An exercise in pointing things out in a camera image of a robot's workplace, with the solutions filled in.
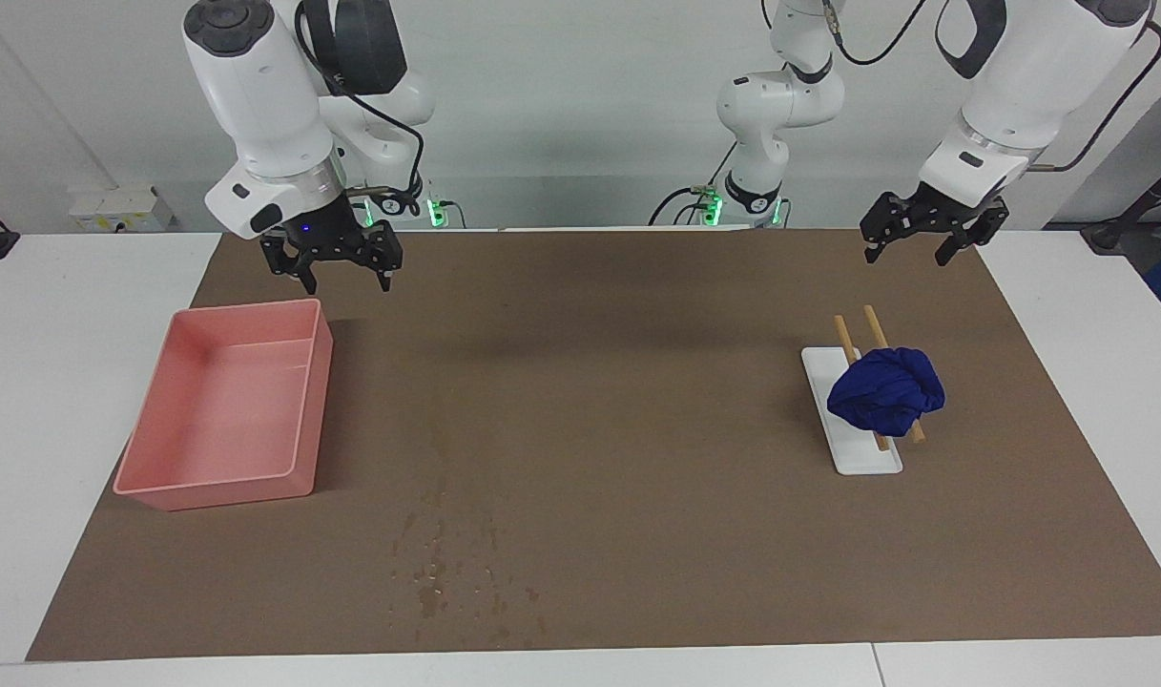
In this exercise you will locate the black floor stand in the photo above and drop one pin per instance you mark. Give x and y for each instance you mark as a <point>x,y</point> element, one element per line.
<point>1105,236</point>

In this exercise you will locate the blue towel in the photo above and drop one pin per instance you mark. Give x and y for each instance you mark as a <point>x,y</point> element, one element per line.
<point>885,391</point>

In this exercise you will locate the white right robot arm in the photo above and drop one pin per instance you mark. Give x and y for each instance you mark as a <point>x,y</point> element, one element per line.
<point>256,86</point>

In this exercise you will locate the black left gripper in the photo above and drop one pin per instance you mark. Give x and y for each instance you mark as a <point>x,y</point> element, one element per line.
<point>947,210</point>

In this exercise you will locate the brown table mat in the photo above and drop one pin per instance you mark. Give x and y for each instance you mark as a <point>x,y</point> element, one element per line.
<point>637,429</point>

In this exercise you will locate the white socket box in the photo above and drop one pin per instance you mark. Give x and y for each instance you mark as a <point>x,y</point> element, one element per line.
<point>122,205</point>

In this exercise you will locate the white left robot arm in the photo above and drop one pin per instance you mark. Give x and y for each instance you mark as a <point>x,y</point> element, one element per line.
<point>1038,86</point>

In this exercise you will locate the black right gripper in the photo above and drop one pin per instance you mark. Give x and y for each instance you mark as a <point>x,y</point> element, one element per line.
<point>322,229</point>

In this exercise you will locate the wooden rack rod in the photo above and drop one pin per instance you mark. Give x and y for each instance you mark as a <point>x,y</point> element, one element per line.
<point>874,326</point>
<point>842,334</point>

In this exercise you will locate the pink plastic bin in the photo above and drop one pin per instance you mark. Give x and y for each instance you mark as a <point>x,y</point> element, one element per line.
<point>217,410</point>

